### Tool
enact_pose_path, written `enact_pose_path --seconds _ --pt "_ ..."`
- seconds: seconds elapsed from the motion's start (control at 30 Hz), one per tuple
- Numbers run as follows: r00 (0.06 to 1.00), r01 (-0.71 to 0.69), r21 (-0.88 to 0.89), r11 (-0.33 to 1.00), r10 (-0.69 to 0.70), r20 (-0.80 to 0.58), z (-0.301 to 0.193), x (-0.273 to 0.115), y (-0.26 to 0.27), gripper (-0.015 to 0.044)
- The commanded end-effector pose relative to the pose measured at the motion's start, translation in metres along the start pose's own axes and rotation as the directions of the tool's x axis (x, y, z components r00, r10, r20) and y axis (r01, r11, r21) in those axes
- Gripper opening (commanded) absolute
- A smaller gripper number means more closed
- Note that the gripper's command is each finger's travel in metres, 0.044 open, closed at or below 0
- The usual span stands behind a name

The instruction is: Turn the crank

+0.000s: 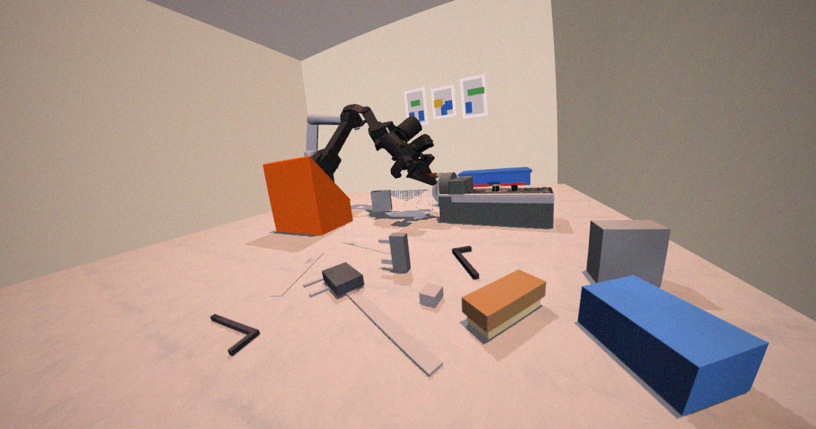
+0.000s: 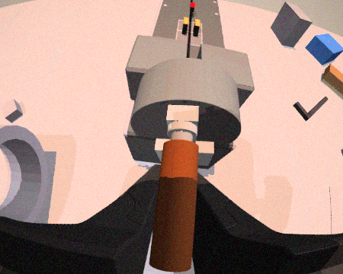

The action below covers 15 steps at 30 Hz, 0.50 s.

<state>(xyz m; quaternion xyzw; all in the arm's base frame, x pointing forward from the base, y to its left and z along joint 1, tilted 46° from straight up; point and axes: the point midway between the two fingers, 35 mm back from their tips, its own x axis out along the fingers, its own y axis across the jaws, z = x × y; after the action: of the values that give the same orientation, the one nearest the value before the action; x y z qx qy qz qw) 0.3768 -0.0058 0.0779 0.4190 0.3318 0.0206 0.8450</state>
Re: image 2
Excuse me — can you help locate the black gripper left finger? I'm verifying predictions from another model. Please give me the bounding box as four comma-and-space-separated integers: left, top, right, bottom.
0, 164, 162, 274

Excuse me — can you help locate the orange rectangular block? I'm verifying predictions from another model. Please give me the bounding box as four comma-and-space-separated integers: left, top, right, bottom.
321, 63, 343, 98

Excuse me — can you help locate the blue rectangular block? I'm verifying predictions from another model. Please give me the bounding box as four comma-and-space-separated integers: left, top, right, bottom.
306, 33, 343, 65

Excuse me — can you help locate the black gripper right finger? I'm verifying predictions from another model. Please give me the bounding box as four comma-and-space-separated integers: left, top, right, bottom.
192, 173, 343, 274

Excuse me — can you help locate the dark brown l-shaped bar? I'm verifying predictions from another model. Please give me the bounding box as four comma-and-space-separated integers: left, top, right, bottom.
293, 97, 328, 121

